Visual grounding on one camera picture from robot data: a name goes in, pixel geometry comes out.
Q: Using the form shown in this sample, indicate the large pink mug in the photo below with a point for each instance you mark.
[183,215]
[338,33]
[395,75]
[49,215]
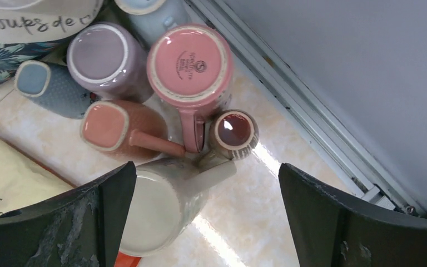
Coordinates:
[191,67]

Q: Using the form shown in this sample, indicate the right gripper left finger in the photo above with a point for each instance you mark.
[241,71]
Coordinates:
[80,227]

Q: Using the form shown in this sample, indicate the small brown striped cup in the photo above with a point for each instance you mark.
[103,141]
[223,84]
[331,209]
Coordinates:
[232,135]

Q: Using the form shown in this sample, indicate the cream white mug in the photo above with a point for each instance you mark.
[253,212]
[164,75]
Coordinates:
[168,195]

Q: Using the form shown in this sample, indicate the light blue white mug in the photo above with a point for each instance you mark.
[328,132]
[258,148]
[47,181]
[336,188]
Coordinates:
[152,18]

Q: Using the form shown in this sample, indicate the beige canvas tote bag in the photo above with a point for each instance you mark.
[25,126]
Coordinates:
[30,30]

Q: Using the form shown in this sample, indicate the metal corner frame rail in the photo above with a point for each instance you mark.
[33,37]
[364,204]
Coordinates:
[359,171]

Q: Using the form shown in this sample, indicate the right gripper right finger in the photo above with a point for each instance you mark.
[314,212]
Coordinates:
[330,227]

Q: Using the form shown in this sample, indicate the orange chips bag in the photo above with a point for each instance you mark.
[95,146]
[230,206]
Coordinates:
[25,182]

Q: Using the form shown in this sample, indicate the blue grey mug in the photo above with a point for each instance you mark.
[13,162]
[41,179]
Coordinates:
[52,87]

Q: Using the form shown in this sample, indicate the lilac mug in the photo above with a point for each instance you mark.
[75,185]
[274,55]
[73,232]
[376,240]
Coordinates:
[107,60]

